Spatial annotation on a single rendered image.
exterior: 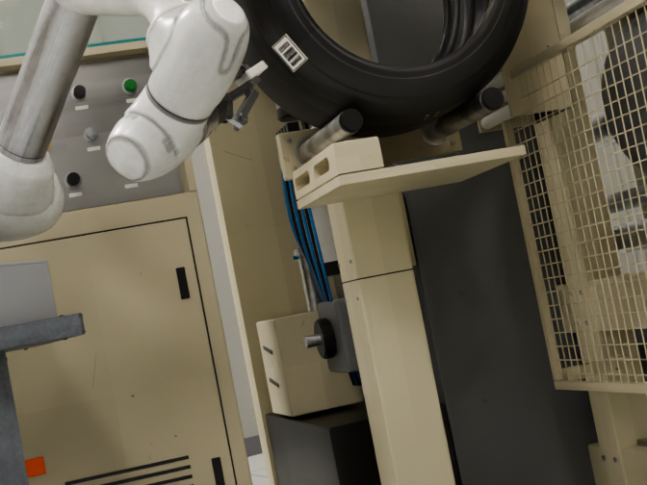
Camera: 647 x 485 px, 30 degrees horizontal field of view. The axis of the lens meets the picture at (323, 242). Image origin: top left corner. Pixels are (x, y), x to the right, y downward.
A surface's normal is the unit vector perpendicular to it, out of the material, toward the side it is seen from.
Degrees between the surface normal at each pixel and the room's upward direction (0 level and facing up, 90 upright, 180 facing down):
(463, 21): 87
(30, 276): 90
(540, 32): 90
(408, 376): 90
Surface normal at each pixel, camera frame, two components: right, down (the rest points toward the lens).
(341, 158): 0.24, -0.10
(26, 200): 0.57, 0.57
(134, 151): -0.32, 0.37
